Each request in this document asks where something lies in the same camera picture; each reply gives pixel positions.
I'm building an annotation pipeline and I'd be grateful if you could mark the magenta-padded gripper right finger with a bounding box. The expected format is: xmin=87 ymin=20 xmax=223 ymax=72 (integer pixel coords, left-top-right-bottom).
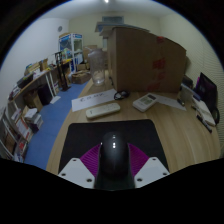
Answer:
xmin=127 ymin=143 xmax=171 ymax=188

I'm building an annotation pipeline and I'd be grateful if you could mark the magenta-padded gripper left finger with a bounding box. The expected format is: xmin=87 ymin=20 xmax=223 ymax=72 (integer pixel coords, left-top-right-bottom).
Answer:
xmin=57 ymin=143 xmax=102 ymax=189

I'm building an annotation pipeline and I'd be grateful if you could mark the black computer mouse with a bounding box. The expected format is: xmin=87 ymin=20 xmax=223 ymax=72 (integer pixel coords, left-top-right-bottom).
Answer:
xmin=94 ymin=130 xmax=136 ymax=191

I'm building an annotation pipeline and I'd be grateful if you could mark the black mouse pad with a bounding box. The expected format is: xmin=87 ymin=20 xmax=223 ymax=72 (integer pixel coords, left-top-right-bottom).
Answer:
xmin=58 ymin=119 xmax=169 ymax=174

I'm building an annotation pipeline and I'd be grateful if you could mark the slim white remote control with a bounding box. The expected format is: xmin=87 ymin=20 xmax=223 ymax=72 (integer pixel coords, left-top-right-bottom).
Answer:
xmin=85 ymin=102 xmax=122 ymax=120

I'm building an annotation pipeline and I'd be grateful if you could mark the white shelf unit with books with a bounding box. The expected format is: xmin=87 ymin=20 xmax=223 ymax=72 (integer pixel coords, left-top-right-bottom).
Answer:
xmin=0 ymin=99 xmax=44 ymax=164

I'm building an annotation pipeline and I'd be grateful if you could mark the white remote with screen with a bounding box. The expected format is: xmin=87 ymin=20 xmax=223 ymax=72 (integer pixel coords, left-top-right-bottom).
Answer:
xmin=132 ymin=93 xmax=158 ymax=113

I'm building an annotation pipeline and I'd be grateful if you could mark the black marker pen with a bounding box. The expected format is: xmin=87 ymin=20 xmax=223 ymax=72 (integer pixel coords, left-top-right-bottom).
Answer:
xmin=196 ymin=114 xmax=213 ymax=134

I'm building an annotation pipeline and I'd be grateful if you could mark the white paper sheet with print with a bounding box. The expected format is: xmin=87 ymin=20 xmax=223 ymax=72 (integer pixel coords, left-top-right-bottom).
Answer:
xmin=70 ymin=88 xmax=118 ymax=113

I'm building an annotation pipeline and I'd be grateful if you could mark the white book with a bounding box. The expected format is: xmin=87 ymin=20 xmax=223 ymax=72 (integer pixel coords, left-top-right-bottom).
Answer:
xmin=191 ymin=96 xmax=217 ymax=127

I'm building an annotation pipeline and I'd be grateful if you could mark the cardboard box on floor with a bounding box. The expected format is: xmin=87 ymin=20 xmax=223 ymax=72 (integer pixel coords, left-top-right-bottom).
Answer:
xmin=71 ymin=70 xmax=92 ymax=84

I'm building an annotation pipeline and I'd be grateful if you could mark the black floor stand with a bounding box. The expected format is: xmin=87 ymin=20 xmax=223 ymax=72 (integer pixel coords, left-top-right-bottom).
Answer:
xmin=54 ymin=51 xmax=72 ymax=92

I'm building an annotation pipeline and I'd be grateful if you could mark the cluttered white side desk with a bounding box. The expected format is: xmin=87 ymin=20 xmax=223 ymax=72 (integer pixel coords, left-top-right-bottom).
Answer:
xmin=13 ymin=59 xmax=73 ymax=103

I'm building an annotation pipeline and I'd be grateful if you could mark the clear plastic jar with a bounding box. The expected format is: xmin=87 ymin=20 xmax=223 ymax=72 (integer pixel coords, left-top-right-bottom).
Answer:
xmin=87 ymin=48 xmax=108 ymax=87

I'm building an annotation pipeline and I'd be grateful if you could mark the large brown cardboard box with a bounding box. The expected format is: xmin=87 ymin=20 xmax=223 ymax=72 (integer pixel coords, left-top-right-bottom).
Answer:
xmin=107 ymin=26 xmax=188 ymax=94

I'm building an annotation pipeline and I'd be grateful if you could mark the blue white display cabinet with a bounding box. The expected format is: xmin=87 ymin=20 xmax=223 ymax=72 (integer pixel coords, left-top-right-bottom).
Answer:
xmin=58 ymin=32 xmax=84 ymax=73

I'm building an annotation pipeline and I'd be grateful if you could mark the coiled black cable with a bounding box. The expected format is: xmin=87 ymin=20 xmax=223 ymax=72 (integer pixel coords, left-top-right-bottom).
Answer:
xmin=113 ymin=89 xmax=131 ymax=101

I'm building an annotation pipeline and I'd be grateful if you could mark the wall window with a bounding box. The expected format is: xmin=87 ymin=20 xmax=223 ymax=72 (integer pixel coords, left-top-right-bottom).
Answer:
xmin=101 ymin=15 xmax=125 ymax=24

